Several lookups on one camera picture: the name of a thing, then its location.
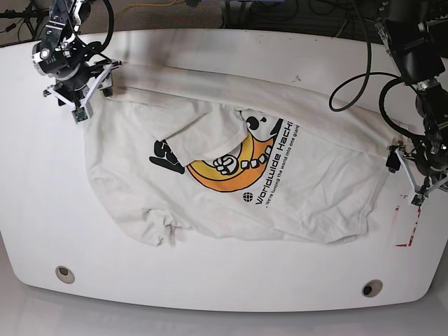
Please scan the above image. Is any wrist camera board image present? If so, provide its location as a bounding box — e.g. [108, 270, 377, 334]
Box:
[410, 193, 425, 207]
[71, 106, 93, 124]

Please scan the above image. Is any yellow cable on floor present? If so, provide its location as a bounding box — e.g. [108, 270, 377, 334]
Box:
[115, 0, 176, 17]

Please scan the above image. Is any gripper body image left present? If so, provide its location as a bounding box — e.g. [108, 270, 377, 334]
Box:
[43, 59, 122, 110]

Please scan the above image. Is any red tape rectangle marking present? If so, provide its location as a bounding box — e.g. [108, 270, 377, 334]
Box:
[391, 194, 421, 248]

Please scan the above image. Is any black tripod stand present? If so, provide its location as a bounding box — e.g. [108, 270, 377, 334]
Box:
[1, 0, 49, 41]

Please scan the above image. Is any right table cable grommet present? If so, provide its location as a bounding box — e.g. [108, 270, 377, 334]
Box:
[362, 279, 383, 298]

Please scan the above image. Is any left table cable grommet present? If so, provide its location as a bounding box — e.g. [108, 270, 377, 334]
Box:
[55, 266, 75, 284]

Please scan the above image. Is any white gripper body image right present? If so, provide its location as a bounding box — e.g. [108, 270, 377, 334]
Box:
[388, 140, 447, 196]

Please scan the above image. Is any wrist camera board image left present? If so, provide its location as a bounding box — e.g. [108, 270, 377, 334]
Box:
[71, 106, 93, 124]

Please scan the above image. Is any table cable grommet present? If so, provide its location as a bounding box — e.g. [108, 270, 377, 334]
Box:
[55, 266, 75, 284]
[362, 279, 383, 298]

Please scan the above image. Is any wrist camera board image right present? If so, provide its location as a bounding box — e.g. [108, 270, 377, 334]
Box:
[410, 193, 425, 207]

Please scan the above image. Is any white T-shirt with yellow logo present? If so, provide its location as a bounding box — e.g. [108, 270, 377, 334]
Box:
[84, 64, 398, 246]

